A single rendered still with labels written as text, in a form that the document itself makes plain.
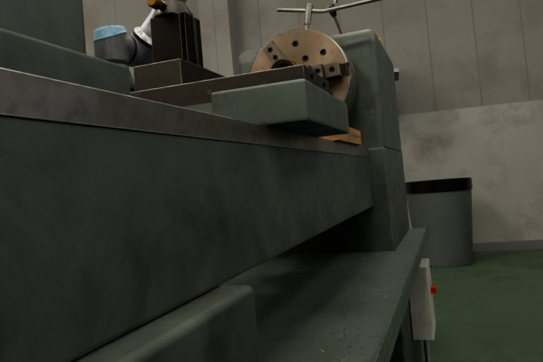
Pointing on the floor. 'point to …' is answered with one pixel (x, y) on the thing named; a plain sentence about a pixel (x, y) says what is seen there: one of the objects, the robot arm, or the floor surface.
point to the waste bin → (444, 219)
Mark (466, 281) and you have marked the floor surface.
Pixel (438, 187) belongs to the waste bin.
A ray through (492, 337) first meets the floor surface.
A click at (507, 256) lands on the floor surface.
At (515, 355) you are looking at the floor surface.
